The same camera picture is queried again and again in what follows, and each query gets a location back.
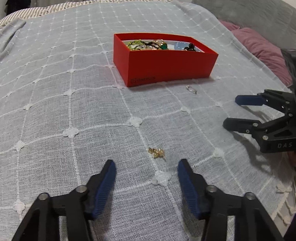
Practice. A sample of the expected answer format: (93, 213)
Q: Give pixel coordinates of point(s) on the gold cage ring green stone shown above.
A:
(158, 44)

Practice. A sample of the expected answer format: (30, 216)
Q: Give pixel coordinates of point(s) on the pink blanket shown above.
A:
(261, 48)

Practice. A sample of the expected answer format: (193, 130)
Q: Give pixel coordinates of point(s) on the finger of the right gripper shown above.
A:
(242, 126)
(253, 100)

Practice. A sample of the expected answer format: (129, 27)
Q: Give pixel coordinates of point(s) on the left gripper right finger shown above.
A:
(209, 203)

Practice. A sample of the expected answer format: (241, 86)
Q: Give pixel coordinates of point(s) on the grey checked bedspread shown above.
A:
(65, 110)

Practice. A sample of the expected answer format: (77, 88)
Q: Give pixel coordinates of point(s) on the green bead bracelet pink pendant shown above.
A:
(138, 45)

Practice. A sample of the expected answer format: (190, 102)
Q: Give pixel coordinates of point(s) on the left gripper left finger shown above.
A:
(81, 205)

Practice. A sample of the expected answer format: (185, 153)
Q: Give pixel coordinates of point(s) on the black hair claw clip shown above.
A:
(190, 47)

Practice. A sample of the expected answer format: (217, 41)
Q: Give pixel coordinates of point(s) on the small gold earring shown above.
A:
(157, 153)

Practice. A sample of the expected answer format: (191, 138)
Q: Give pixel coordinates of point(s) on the red cardboard box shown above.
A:
(140, 67)

